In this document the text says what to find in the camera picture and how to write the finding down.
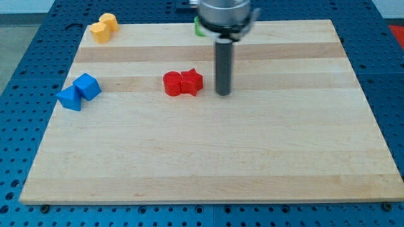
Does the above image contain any yellow heart block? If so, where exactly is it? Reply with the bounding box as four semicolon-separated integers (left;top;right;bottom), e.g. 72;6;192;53
98;13;119;32

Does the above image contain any green block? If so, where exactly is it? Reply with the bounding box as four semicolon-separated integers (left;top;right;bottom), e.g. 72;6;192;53
194;16;206;37

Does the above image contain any blue cube block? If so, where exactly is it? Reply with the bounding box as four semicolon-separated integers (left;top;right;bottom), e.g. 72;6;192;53
73;73;102;101

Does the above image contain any blue triangular prism block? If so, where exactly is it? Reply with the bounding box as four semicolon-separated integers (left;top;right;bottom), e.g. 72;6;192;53
56;85;81;111

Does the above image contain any yellow hexagon block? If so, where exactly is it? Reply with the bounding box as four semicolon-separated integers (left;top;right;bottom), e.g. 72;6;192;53
90;22;110;44

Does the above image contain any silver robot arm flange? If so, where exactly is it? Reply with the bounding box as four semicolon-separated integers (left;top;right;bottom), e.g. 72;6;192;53
194;0;261;44

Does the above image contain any light wooden board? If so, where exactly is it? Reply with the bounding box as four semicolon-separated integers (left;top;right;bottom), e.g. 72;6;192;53
20;20;403;205

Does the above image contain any red star block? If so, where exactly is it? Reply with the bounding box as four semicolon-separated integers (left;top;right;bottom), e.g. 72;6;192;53
181;68;203;96

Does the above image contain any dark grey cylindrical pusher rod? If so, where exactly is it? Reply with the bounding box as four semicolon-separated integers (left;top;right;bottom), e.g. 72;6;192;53
215;40;233;96

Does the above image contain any blue perforated metal table plate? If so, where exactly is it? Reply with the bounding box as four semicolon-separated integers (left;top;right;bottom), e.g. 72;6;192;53
1;1;403;226

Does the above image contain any red cylinder block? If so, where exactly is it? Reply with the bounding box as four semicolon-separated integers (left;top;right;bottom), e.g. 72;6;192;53
163;71;182;96

